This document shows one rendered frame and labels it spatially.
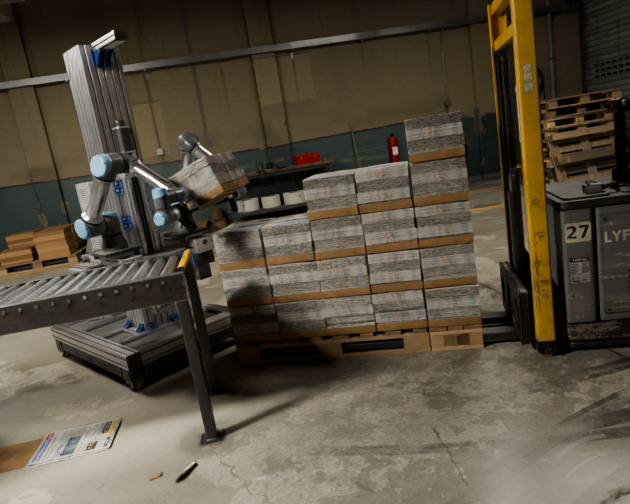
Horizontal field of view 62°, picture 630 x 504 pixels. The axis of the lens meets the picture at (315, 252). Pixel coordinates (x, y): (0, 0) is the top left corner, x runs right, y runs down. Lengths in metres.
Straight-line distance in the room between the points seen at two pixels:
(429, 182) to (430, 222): 0.21
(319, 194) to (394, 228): 0.45
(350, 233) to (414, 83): 7.54
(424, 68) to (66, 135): 6.40
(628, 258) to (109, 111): 3.00
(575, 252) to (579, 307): 0.29
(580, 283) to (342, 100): 7.51
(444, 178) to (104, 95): 2.10
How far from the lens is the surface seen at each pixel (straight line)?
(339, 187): 2.88
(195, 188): 3.05
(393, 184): 2.85
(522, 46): 2.71
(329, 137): 9.78
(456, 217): 2.89
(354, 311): 3.03
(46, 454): 2.98
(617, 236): 2.90
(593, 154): 8.92
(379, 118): 10.02
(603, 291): 2.96
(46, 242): 9.09
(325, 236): 2.94
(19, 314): 2.51
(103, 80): 3.60
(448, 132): 2.85
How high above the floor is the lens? 1.26
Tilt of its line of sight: 12 degrees down
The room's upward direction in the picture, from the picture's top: 9 degrees counter-clockwise
